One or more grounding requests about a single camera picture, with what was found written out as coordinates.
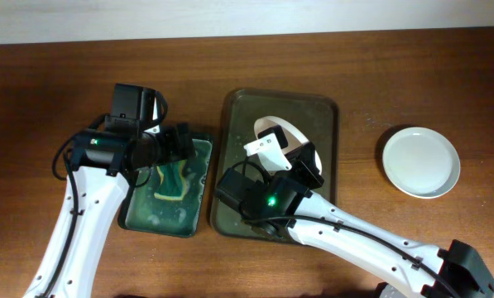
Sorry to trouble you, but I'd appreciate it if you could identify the pinkish white plate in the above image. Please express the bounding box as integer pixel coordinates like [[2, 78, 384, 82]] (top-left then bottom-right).
[[243, 116, 309, 174]]

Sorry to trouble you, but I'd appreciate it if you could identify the green yellow sponge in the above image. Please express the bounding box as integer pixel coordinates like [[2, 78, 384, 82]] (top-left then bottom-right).
[[154, 160, 189, 201]]

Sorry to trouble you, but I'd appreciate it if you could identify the pale green white plate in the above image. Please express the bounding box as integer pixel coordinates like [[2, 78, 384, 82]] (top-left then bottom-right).
[[381, 127, 461, 199]]

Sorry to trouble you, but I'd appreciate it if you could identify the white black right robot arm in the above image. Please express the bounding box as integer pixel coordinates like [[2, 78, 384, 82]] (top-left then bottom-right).
[[240, 127, 494, 297]]

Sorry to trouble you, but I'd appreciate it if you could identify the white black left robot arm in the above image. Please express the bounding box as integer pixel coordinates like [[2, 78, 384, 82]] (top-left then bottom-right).
[[25, 123, 194, 297]]

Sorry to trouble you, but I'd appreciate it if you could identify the brown serving tray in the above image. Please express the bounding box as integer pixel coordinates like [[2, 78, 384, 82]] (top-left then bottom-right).
[[209, 88, 340, 243]]

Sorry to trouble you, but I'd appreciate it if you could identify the dark green water tray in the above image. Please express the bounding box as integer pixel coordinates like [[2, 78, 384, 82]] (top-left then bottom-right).
[[118, 132, 213, 238]]

